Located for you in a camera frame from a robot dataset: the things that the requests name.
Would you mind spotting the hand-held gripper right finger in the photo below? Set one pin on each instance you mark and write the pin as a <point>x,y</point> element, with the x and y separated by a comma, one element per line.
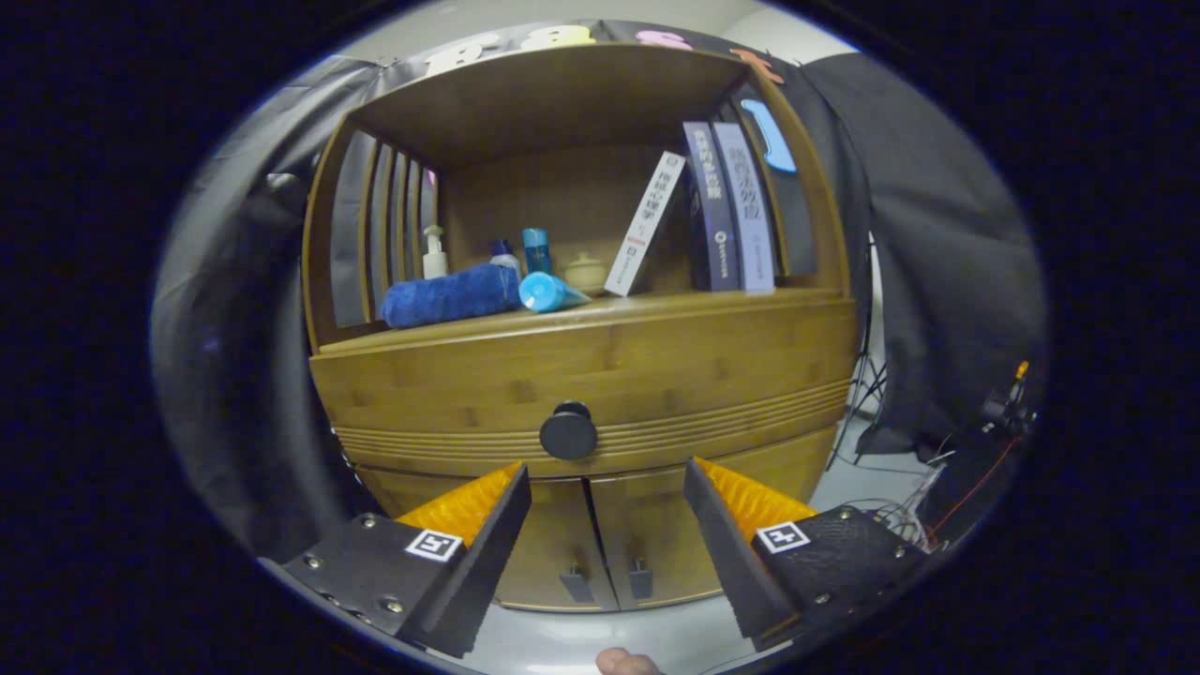
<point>736,562</point>

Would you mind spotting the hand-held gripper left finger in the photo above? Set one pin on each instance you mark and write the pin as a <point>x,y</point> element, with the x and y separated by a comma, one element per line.
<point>469,572</point>

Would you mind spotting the wooden drawer with black knob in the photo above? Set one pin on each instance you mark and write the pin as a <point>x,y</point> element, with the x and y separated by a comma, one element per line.
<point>656,375</point>

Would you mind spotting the blue squeeze tube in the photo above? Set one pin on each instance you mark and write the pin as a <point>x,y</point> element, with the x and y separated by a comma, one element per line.
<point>544,292</point>

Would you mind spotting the wooden cabinet door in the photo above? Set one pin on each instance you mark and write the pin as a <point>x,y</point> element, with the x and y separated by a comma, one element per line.
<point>656,525</point>
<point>553,534</point>

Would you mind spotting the wooden countertop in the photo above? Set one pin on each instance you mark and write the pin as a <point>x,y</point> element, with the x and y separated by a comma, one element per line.
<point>703,302</point>

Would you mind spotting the wooden cabinet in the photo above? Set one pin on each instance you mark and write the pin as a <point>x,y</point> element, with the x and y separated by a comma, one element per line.
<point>544,94</point>

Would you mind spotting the black tripod stand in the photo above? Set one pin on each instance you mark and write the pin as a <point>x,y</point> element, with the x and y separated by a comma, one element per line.
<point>867,380</point>

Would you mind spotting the dark equipment box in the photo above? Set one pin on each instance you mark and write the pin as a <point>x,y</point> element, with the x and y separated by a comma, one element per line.
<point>966,497</point>

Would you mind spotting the blue rolled towel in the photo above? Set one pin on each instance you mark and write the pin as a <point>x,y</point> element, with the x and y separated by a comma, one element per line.
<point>450,295</point>

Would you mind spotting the white pump bottle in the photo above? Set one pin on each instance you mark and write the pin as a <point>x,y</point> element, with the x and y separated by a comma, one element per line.
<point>434,262</point>

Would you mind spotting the black and orange device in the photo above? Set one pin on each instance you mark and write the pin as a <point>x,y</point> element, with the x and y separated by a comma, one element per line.
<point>1008,403</point>

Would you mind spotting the beige lidded teacup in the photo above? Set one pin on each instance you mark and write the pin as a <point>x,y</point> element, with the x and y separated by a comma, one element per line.
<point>586,272</point>

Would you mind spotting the white bottle with blue cap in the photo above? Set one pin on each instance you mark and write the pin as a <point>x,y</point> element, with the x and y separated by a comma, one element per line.
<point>503,251</point>

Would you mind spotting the clear blue bottle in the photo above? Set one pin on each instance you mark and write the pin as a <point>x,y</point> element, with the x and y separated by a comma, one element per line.
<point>536,248</point>

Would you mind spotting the light purple book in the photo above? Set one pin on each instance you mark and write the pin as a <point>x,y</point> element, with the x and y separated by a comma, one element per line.
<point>750,216</point>

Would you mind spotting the dark blue book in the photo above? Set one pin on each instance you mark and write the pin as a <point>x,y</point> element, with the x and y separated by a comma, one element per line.
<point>712,216</point>

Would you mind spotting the white book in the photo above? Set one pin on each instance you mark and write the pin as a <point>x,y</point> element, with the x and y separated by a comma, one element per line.
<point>645,225</point>

